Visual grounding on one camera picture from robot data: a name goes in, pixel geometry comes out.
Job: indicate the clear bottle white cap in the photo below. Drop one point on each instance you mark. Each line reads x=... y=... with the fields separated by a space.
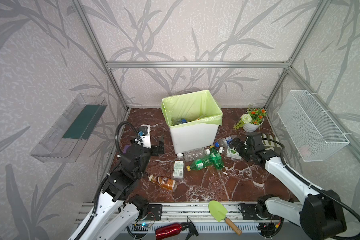
x=196 y=154

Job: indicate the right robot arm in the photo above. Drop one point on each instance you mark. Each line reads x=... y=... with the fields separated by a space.
x=319 y=213

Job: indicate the red spray bottle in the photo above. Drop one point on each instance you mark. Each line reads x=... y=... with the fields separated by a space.
x=175 y=229

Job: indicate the blue label bottle near bin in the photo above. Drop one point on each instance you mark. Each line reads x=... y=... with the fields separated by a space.
x=224 y=142

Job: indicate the white bin with green liner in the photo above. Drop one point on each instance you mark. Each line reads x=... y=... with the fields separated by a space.
x=204 y=116

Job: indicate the green circuit board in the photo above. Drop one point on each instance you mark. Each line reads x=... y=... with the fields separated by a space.
x=142 y=226

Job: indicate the green garden trowel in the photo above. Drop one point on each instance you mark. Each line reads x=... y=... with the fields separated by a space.
x=219 y=212

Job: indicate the white potted flower plant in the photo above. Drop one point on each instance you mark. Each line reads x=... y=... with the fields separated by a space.
x=251 y=120

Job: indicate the purple pink spatula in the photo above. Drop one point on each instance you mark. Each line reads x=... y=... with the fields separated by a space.
x=126 y=148

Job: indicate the white wire mesh basket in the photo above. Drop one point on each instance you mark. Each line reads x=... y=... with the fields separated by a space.
x=314 y=133

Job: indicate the square bottle green label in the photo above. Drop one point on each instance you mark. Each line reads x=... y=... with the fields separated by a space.
x=233 y=154

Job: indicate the white green label bottle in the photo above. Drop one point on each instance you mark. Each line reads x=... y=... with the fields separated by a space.
x=179 y=164

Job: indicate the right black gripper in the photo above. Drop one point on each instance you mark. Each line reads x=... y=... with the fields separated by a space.
x=241 y=149

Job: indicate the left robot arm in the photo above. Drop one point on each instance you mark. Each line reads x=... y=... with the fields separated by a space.
x=114 y=209

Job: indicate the beige gardening glove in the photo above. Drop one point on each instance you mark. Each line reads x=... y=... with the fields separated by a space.
x=269 y=144

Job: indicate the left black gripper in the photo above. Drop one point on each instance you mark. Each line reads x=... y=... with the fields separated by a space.
x=155 y=150

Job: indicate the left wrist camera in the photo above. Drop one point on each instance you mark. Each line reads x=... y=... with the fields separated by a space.
x=144 y=138

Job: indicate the clear acrylic wall shelf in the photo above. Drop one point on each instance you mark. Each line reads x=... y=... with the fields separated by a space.
x=68 y=136

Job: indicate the blue label water bottle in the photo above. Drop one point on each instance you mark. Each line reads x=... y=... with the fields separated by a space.
x=178 y=121

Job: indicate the aluminium frame crossbar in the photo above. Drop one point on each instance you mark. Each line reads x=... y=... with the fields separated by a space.
x=194 y=64

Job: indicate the green plastic soda bottle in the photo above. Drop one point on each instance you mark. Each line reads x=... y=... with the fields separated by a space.
x=204 y=162

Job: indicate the brown tea bottle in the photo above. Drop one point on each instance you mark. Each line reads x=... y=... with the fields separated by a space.
x=164 y=182

